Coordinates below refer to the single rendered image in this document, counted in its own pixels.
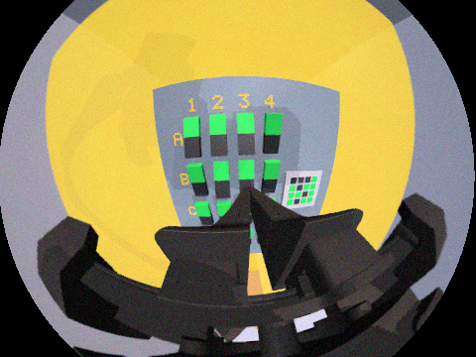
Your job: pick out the grey switch panel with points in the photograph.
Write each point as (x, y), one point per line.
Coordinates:
(218, 135)

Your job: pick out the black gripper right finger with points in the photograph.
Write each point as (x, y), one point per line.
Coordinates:
(283, 234)

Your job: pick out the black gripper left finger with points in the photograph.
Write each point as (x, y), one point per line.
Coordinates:
(226, 241)

